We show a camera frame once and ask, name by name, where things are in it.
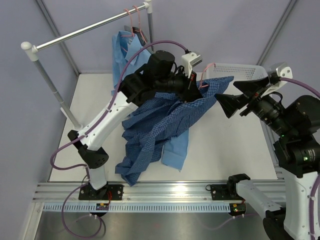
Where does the blue checkered shirt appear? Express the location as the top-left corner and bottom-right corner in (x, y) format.
(115, 76), (234, 186)

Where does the white plastic basket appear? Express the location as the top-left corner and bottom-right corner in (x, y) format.
(205, 63), (268, 81)

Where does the light blue shirt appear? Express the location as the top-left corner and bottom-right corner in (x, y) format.
(112, 30), (189, 171)

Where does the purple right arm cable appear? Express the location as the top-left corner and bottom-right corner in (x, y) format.
(279, 76), (320, 240)

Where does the pink hanger of grey shirt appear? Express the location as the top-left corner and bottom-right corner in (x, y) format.
(133, 5), (148, 45)

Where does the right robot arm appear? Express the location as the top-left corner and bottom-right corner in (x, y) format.
(215, 77), (320, 240)

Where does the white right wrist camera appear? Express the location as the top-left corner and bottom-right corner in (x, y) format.
(259, 61), (294, 98)

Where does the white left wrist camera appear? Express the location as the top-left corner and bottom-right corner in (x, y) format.
(181, 52), (203, 78)

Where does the pink hanger of checkered shirt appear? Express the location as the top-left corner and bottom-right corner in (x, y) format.
(198, 62), (216, 90)

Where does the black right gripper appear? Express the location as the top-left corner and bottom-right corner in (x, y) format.
(215, 75), (294, 138)

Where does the metal clothes rack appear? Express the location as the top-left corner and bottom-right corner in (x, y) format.
(20, 0), (155, 130)

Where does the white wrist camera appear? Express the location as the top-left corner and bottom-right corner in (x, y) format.
(259, 61), (294, 98)
(181, 52), (203, 78)

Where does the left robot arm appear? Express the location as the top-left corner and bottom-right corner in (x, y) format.
(67, 50), (202, 200)

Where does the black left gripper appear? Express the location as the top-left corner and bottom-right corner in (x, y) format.
(154, 67), (203, 103)

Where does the aluminium mounting rail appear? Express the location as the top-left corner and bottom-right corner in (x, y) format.
(32, 167), (286, 203)

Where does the grey shirt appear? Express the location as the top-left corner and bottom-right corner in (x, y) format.
(124, 25), (153, 54)

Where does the white slotted cable duct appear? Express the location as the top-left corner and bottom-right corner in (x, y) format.
(43, 202), (231, 213)

